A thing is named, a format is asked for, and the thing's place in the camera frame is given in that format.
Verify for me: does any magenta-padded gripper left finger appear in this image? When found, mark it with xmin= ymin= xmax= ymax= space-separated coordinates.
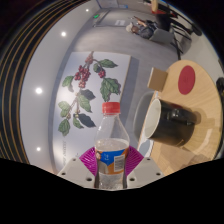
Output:
xmin=57 ymin=147 xmax=100 ymax=189

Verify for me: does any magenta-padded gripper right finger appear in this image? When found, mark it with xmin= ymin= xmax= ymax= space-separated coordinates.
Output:
xmin=123 ymin=145 xmax=164 ymax=189

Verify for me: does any clear red-capped drink bottle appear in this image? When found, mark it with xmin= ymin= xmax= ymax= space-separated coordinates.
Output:
xmin=94 ymin=101 xmax=131 ymax=191

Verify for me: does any black mug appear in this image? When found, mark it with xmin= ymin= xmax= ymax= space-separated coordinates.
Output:
xmin=142 ymin=98 xmax=198 ymax=148

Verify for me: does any grey chair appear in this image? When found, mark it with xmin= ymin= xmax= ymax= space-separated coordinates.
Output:
xmin=148 ymin=28 xmax=193 ymax=61
xmin=133 ymin=90 xmax=158 ymax=158

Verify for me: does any flat round red coaster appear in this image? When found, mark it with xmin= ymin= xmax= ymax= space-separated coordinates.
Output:
xmin=177 ymin=65 xmax=197 ymax=96

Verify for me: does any group of ceiling spotlights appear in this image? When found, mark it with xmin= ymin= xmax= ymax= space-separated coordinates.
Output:
xmin=34 ymin=8 xmax=92 ymax=153

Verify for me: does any small round wooden table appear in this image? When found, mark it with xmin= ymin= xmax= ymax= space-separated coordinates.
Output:
xmin=149 ymin=0 xmax=161 ymax=14

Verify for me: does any coffee plant wall mural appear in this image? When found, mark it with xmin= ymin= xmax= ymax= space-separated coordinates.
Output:
xmin=48 ymin=50 xmax=132 ymax=174

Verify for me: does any white wall notice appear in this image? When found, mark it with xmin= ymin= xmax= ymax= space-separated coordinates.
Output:
xmin=114 ymin=19 xmax=127 ymax=27

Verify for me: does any wall notice board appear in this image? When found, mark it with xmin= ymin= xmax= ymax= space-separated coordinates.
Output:
xmin=98 ymin=0 xmax=129 ymax=10

